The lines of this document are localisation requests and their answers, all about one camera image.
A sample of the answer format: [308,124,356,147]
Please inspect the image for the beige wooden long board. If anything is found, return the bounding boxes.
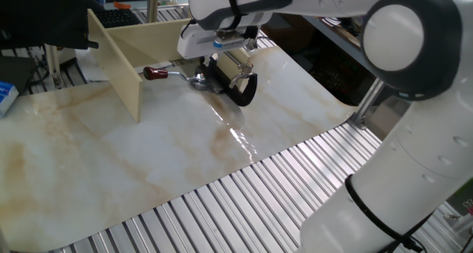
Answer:
[106,18,253,93]

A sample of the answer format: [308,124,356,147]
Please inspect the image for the marble pattern sheet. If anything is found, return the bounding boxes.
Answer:
[0,45,359,253]

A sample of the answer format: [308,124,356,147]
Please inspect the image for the silver stand post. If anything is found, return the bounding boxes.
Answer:
[43,44,77,90]

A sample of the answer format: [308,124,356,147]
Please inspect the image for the dark grey pad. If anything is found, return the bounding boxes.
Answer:
[0,55,38,95]

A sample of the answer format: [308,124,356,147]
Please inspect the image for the aluminium frame post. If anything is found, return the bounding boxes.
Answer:
[146,0,161,24]

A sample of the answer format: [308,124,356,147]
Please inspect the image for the red handled crank lever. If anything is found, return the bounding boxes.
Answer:
[143,66,208,92]

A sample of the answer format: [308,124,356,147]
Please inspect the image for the black monitor panel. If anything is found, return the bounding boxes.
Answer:
[0,0,100,50]

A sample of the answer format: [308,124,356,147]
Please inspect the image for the grey metal lever base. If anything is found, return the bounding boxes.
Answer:
[188,73,225,95]

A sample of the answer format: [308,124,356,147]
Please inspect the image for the green object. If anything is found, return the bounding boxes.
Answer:
[446,178,473,209]

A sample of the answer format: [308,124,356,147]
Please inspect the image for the black C-clamp frame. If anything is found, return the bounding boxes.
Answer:
[199,56,259,107]

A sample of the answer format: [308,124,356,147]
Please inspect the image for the blue white carton box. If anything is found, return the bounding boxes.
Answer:
[0,81,20,118]

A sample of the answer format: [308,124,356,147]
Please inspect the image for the beige wooden divider board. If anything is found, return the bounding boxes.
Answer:
[87,8,143,124]

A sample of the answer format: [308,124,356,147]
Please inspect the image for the aluminium table leg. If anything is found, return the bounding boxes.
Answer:
[347,77,387,131]

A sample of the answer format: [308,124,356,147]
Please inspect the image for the silver tap handle with screw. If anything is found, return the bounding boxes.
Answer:
[221,51,256,90]

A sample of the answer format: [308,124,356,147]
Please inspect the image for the brown cardboard box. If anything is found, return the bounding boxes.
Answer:
[262,12,315,54]

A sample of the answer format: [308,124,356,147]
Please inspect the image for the black keyboard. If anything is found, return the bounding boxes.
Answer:
[94,7,142,29]

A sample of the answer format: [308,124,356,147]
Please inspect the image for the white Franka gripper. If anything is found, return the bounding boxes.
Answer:
[177,21,260,71]

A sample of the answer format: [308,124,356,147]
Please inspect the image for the silver gripper-mounted camera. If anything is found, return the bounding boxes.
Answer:
[213,36,248,49]

